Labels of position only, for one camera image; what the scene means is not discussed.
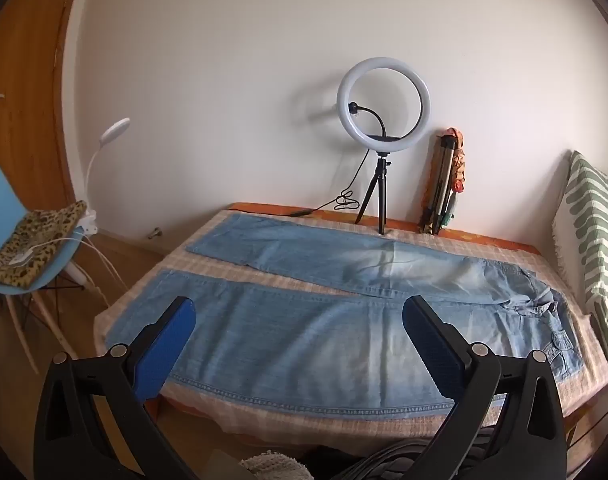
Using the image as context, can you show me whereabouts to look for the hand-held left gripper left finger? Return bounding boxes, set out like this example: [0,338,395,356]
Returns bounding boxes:
[33,296,205,480]

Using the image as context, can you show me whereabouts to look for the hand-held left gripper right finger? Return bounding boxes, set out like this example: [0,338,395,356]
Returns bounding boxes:
[401,295,569,480]

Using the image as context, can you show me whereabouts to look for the green white patterned pillow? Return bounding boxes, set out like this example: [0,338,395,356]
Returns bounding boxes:
[551,150,608,376]

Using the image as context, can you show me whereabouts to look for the light blue denim pants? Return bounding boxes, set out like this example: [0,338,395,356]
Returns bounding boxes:
[105,212,584,417]

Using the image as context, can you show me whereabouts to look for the orange patterned scarf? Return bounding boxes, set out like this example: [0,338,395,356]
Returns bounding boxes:
[441,127,468,226]

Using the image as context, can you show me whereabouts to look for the leopard print cloth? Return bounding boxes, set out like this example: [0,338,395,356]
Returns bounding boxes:
[0,200,89,291]

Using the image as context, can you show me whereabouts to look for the white ring light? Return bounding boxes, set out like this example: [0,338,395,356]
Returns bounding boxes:
[336,56,432,153]

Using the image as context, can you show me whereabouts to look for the white knitted cloth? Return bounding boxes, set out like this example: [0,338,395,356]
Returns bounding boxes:
[239,451,311,480]

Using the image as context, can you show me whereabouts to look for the white clip lamp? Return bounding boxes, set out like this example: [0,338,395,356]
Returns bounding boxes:
[76,117,131,238]

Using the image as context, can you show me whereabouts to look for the white cable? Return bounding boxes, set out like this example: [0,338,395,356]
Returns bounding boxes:
[11,232,122,308]

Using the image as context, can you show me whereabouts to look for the black mini tripod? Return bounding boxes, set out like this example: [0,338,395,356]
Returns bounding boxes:
[354,151,391,236]

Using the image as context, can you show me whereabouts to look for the folded silver tripod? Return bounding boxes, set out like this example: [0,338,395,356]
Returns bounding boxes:
[419,130,460,236]

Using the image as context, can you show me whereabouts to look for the black power cable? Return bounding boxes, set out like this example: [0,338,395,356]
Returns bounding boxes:
[290,152,367,218]

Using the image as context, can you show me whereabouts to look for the wooden door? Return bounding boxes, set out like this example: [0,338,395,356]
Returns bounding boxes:
[0,0,85,211]

